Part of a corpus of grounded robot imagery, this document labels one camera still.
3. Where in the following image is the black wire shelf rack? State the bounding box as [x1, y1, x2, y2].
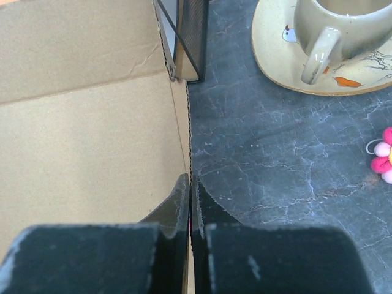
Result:
[153, 0, 209, 83]

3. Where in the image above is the brown cardboard paper box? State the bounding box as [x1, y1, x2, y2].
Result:
[1, 1, 190, 263]

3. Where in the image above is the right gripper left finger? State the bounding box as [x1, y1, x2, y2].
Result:
[1, 174, 190, 293]

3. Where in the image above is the beige ceramic cup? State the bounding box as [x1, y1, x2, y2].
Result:
[293, 0, 391, 85]

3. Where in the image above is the beige saucer plate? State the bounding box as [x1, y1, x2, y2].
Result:
[251, 1, 391, 96]

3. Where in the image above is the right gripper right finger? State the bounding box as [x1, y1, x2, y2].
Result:
[191, 178, 373, 293]

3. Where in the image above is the pink flower toy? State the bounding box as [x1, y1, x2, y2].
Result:
[366, 127, 392, 184]

